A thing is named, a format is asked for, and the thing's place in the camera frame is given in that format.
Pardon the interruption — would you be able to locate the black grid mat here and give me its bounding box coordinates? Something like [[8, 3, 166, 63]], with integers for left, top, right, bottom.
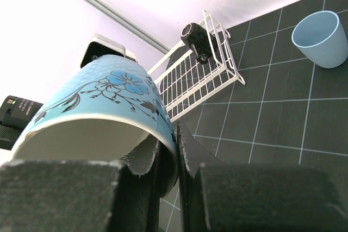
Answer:
[[159, 0, 347, 231]]

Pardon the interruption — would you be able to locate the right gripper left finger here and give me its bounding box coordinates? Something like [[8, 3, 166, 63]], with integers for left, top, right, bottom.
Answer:
[[1, 140, 160, 231]]

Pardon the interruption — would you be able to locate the light blue plastic tumbler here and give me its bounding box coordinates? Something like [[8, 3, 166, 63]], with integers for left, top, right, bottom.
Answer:
[[291, 10, 347, 69]]

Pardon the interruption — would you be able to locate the black ceramic mug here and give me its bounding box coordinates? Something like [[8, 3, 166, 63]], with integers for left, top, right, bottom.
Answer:
[[181, 23, 218, 65]]

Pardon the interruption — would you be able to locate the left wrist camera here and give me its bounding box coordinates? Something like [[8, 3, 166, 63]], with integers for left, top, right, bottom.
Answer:
[[80, 33, 138, 68]]

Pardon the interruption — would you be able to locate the blue floral mug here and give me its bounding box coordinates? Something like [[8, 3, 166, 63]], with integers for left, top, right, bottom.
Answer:
[[11, 55, 178, 196]]

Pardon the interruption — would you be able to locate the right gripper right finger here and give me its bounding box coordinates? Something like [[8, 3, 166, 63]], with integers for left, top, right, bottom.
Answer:
[[177, 122, 347, 231]]

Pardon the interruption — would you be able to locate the white wire dish rack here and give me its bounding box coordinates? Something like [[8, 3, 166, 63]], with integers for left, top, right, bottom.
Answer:
[[154, 10, 246, 122]]

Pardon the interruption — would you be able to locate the left aluminium frame post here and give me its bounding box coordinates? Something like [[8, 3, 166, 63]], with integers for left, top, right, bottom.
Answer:
[[83, 0, 169, 54]]

